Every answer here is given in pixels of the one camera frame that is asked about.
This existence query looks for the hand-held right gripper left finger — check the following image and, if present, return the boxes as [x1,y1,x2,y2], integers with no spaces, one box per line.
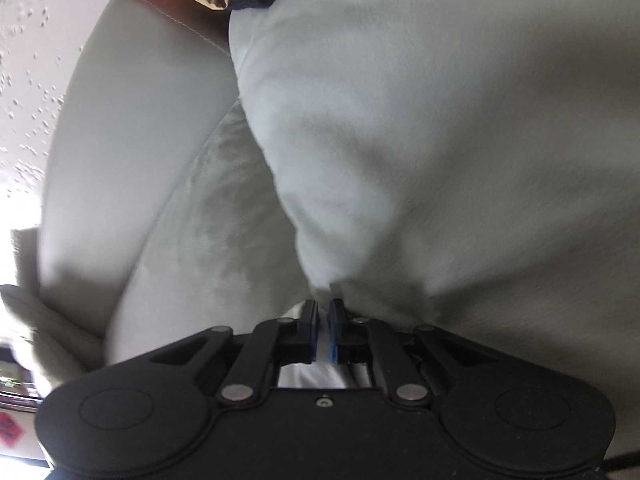
[149,300,319,407]

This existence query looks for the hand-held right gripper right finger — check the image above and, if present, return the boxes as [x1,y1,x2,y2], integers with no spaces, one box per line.
[329,298,494,407]

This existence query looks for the grey sofa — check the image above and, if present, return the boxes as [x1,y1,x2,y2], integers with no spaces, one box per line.
[39,0,640,411]

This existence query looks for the red patterned object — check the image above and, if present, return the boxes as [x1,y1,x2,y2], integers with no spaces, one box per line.
[0,411,27,455]

